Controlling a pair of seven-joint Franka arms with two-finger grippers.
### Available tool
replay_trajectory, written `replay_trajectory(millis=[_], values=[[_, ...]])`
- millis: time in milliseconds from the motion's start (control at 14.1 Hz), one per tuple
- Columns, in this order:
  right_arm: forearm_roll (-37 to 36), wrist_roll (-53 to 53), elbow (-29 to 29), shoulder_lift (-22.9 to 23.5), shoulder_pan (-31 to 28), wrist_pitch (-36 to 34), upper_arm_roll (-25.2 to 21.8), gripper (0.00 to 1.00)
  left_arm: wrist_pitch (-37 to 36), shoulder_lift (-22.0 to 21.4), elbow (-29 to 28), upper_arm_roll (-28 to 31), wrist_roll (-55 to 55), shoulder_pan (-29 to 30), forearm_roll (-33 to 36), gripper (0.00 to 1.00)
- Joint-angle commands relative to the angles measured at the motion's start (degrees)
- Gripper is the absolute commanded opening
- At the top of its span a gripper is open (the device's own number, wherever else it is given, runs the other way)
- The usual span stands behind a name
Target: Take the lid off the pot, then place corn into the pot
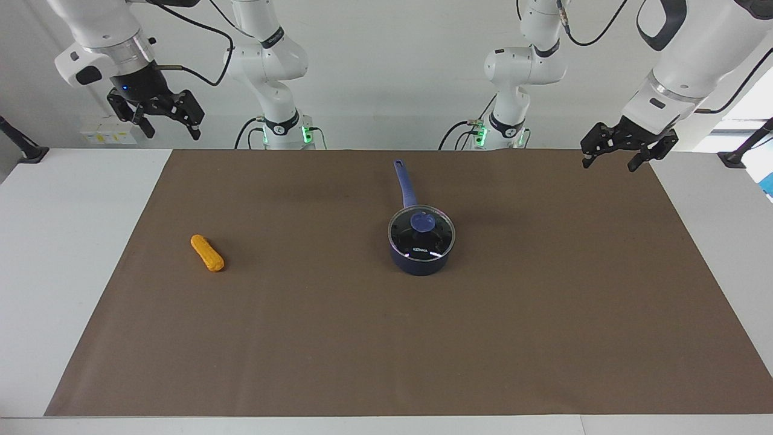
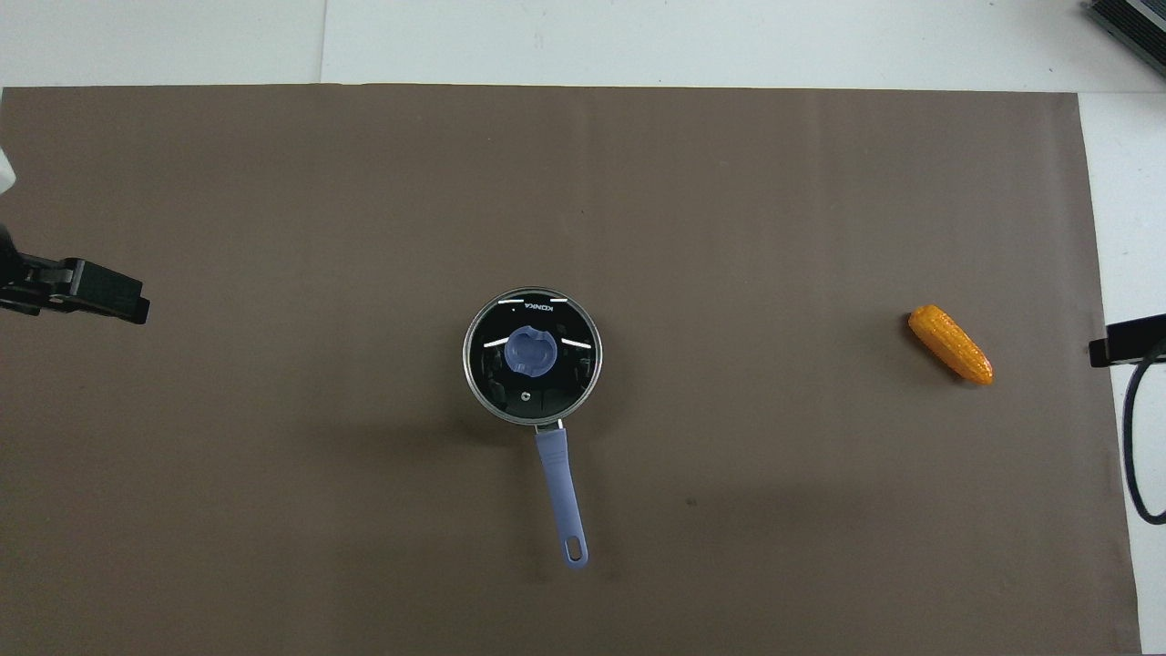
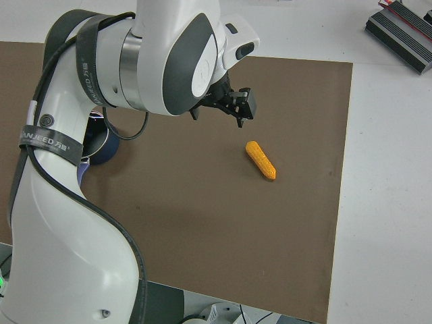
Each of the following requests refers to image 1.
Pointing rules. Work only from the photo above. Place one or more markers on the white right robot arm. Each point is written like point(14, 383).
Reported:
point(272, 66)

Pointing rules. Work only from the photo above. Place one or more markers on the glass lid with blue knob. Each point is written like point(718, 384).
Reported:
point(423, 222)

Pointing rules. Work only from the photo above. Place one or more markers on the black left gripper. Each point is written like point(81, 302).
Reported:
point(637, 138)

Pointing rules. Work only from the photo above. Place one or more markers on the brown table mat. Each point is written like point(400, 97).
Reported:
point(362, 344)

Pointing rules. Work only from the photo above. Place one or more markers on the black camera stand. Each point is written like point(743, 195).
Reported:
point(734, 160)
point(30, 154)

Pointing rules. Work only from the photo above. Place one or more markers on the white power strip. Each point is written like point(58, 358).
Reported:
point(109, 132)

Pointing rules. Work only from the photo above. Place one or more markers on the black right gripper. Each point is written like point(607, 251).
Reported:
point(142, 84)

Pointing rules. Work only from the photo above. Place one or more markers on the dark blue saucepan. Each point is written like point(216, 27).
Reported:
point(420, 266)

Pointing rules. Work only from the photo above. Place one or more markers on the light blue object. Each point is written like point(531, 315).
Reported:
point(769, 186)

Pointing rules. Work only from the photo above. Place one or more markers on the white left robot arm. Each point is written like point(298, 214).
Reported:
point(525, 66)

